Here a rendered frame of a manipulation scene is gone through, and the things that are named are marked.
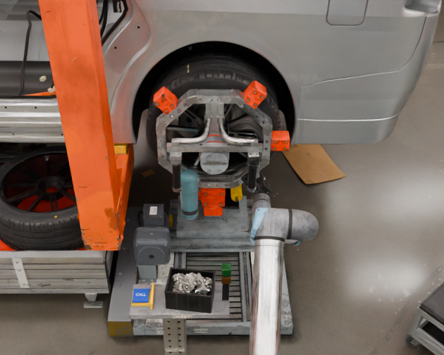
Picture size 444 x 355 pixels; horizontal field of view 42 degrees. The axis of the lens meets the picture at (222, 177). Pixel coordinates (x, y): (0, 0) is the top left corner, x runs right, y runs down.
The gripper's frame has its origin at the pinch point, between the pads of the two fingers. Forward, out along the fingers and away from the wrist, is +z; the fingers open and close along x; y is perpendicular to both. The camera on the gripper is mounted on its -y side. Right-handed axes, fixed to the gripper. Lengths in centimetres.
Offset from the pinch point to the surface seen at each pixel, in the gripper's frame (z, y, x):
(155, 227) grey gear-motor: -17, -19, -52
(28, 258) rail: -36, -60, -96
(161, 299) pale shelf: -67, -18, -45
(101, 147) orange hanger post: -44, -80, -13
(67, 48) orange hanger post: -45, -115, 12
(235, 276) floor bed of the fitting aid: -20, 35, -47
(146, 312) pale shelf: -74, -22, -49
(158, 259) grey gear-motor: -29, -10, -58
